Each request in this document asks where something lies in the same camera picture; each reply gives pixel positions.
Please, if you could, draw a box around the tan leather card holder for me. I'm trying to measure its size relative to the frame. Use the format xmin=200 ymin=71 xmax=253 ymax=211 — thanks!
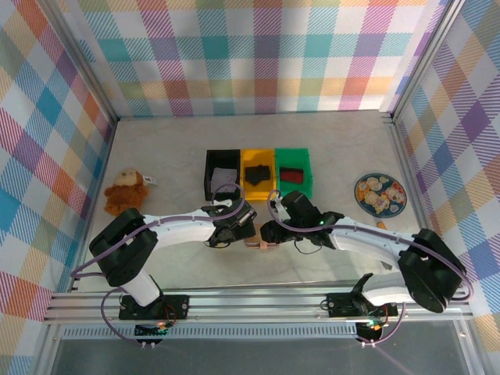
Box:
xmin=244 ymin=241 xmax=280 ymax=252

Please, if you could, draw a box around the black card stack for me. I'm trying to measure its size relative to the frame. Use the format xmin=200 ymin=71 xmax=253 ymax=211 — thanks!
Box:
xmin=244 ymin=164 xmax=271 ymax=186

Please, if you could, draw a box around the pale purple card stack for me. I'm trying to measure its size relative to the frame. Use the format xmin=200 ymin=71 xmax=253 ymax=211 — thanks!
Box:
xmin=212 ymin=166 xmax=240 ymax=192

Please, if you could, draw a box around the red card stack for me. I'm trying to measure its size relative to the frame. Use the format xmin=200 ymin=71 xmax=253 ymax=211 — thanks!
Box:
xmin=280 ymin=167 xmax=305 ymax=184

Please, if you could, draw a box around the black plastic bin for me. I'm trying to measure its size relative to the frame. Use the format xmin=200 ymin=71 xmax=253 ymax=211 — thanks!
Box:
xmin=203 ymin=148 xmax=243 ymax=197

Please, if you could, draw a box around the yellow plastic bin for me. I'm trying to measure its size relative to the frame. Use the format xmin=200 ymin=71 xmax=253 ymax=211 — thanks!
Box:
xmin=239 ymin=147 xmax=280 ymax=202

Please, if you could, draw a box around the round cartoon print plate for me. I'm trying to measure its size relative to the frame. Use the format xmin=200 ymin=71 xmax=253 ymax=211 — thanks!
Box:
xmin=354 ymin=173 xmax=408 ymax=217

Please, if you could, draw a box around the green plastic bin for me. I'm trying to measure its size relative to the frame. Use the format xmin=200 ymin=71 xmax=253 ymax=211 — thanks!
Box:
xmin=274 ymin=147 xmax=316 ymax=198

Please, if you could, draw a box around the brown plush monkey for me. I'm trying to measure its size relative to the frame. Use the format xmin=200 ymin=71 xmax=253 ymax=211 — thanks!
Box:
xmin=103 ymin=167 xmax=158 ymax=216

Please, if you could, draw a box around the small circuit board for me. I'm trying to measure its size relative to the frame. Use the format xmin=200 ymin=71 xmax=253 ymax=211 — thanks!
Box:
xmin=134 ymin=322 xmax=173 ymax=340
xmin=355 ymin=319 xmax=387 ymax=341

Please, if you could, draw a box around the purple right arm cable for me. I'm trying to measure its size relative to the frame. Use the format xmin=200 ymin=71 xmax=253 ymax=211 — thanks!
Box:
xmin=266 ymin=190 xmax=475 ymax=347

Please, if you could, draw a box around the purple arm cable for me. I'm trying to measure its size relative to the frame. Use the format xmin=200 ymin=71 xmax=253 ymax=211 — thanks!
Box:
xmin=71 ymin=183 xmax=246 ymax=348
xmin=266 ymin=190 xmax=475 ymax=347

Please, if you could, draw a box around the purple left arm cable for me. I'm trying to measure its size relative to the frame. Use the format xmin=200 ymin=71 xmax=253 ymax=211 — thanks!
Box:
xmin=71 ymin=183 xmax=246 ymax=348

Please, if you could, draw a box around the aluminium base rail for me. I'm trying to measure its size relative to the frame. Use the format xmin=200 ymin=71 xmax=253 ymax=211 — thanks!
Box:
xmin=41 ymin=286 xmax=474 ymax=326

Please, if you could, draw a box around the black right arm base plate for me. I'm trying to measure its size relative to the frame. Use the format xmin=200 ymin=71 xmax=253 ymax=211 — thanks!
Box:
xmin=326 ymin=291 xmax=399 ymax=319

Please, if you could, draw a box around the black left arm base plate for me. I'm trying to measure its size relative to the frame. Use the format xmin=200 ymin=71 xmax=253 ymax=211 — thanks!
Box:
xmin=118 ymin=295 xmax=191 ymax=322

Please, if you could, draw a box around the grey slotted cable duct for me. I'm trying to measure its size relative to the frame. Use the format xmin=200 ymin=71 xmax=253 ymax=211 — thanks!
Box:
xmin=62 ymin=324 xmax=363 ymax=339

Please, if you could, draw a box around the aluminium side rail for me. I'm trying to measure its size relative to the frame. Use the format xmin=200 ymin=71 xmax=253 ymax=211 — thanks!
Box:
xmin=70 ymin=116 xmax=118 ymax=294
xmin=388 ymin=112 xmax=430 ymax=235

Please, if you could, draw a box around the aluminium frame post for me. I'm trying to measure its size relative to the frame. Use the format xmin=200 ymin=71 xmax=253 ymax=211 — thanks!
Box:
xmin=37 ymin=0 xmax=119 ymax=123
xmin=384 ymin=0 xmax=466 ymax=123

